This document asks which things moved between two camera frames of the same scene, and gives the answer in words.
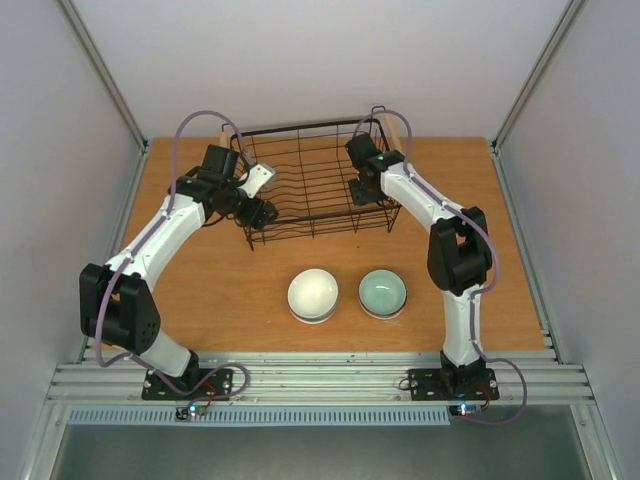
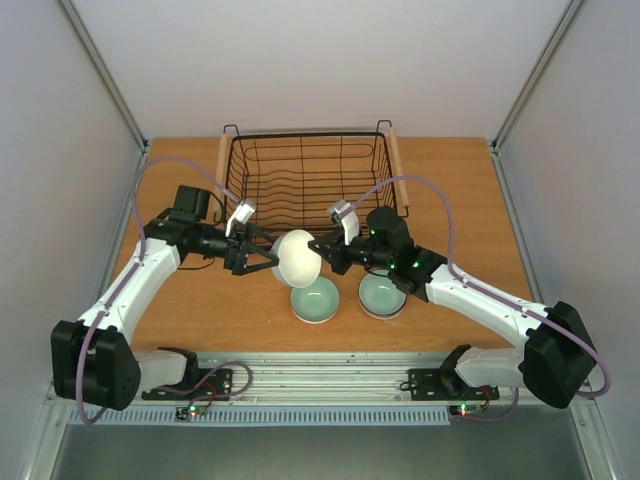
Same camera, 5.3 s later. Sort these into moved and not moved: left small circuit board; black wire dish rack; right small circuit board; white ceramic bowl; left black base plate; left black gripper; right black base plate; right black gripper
Moved: white ceramic bowl; black wire dish rack; right black gripper; left black gripper
Not moved: left black base plate; right small circuit board; right black base plate; left small circuit board
